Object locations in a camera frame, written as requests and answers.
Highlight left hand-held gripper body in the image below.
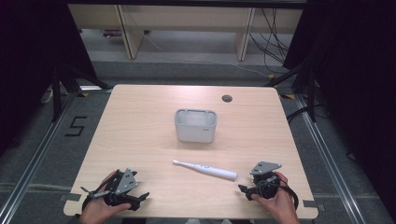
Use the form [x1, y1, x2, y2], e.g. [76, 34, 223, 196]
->
[104, 168, 142, 210]

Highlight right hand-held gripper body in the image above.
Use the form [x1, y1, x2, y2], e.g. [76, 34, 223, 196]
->
[249, 161, 283, 201]

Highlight person's right hand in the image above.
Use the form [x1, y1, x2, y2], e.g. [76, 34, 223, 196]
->
[249, 171, 301, 224]

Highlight person's left hand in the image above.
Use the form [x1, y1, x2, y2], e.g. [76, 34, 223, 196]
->
[78, 170, 133, 224]

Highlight white electric toothbrush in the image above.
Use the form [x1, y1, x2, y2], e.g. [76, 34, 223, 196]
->
[172, 159, 238, 182]

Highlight white plastic holder box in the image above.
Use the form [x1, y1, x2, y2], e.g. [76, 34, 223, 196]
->
[174, 107, 219, 145]

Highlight black metal stand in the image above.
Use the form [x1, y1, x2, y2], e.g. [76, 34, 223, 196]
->
[50, 63, 110, 123]
[263, 60, 318, 123]

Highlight black curtain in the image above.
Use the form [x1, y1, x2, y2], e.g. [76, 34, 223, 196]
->
[0, 0, 98, 157]
[282, 0, 396, 216]

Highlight light wooden bench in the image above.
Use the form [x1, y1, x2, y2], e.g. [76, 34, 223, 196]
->
[67, 3, 304, 62]

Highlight aluminium floor rail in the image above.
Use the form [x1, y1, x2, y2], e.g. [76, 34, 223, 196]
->
[293, 92, 367, 224]
[0, 90, 82, 222]

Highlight black floor cable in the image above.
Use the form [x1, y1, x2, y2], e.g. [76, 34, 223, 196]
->
[286, 104, 331, 124]

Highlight black hanging cables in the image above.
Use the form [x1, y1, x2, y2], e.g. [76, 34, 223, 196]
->
[248, 7, 291, 75]

